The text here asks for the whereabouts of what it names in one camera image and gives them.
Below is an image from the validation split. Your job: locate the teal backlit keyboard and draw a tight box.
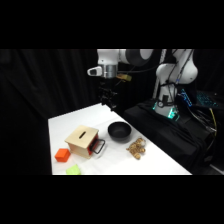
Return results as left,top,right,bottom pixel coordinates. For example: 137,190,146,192
195,90,222,110

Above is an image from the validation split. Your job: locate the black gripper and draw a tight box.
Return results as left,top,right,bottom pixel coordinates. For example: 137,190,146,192
98,78,119,112

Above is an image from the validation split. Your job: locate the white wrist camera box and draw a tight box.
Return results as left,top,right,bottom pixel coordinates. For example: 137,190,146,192
87,65,104,78

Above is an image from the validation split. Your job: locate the light green block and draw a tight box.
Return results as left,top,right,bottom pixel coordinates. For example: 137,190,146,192
65,163,82,176

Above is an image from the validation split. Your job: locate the red drawer with black handle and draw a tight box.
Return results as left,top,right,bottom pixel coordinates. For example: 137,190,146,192
87,134,107,158

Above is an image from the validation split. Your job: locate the light wooden slotted box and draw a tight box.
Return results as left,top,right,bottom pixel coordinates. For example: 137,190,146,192
64,125,101,160

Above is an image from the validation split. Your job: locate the yellow cable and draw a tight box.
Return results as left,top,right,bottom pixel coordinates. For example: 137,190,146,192
209,107,218,136

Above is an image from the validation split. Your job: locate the black curtain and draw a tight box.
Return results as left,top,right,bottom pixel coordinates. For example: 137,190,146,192
0,49,224,176

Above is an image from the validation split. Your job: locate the blue lit device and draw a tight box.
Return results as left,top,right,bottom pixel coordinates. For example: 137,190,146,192
179,87,195,108

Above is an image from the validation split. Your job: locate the orange block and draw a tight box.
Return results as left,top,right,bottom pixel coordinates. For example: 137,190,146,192
54,148,72,163

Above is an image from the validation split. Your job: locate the yellow tag on wrist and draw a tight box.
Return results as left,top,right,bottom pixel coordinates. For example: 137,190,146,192
115,73,133,83

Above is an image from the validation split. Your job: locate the black bowl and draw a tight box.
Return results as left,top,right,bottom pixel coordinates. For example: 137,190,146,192
107,121,133,143

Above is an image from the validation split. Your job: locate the black cloth-covered robot stand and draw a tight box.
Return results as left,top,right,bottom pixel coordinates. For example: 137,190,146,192
122,99,219,175

